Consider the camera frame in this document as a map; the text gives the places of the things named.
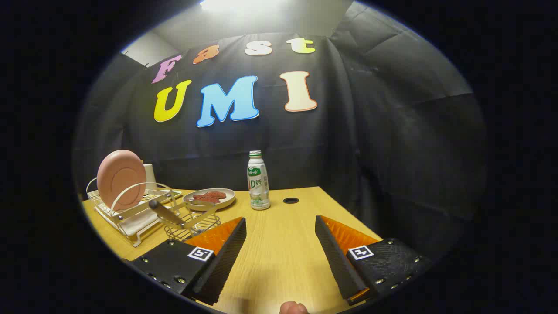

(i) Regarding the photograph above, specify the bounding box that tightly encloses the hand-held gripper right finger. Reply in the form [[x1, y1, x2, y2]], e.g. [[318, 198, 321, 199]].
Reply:
[[314, 215, 432, 306]]

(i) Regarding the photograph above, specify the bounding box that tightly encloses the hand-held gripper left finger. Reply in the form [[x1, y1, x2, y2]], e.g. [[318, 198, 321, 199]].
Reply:
[[122, 217, 247, 306]]

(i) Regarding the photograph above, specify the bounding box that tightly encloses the metal wire basket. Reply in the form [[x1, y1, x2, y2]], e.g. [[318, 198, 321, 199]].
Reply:
[[162, 201, 221, 242]]

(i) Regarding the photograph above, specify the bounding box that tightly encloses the wooden handled spoon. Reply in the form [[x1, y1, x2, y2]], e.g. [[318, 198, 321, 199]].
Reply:
[[149, 199, 189, 227]]

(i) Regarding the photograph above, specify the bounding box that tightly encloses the white wire dish rack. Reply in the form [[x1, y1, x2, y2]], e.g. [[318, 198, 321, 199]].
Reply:
[[86, 177, 183, 248]]

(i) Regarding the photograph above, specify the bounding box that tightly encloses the pink plate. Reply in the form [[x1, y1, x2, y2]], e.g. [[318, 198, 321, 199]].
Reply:
[[97, 150, 147, 212]]

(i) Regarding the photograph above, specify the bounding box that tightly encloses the beige plate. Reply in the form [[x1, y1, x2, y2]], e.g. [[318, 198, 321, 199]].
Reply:
[[183, 188, 236, 212]]

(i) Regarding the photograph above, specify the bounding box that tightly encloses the white green drink bottle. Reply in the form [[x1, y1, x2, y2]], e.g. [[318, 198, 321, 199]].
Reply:
[[247, 150, 271, 211]]

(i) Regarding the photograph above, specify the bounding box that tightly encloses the black backdrop cloth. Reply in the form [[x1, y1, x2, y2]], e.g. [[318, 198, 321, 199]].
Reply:
[[74, 2, 487, 262]]

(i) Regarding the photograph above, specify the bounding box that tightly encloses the white toaster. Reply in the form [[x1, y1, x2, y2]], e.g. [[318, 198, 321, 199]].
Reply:
[[143, 163, 158, 191]]

